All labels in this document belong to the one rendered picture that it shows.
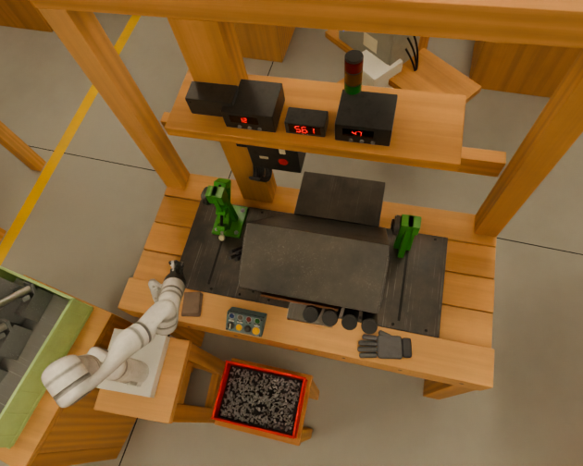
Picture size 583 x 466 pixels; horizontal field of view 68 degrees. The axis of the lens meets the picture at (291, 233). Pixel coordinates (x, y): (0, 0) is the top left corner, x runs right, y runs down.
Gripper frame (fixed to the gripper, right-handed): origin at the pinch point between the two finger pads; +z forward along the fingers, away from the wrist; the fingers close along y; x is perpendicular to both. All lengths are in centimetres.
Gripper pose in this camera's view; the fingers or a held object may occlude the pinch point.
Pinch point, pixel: (179, 265)
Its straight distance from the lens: 163.1
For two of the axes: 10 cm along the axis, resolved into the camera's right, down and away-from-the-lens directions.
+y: -1.4, -8.9, -4.4
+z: -0.9, -4.3, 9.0
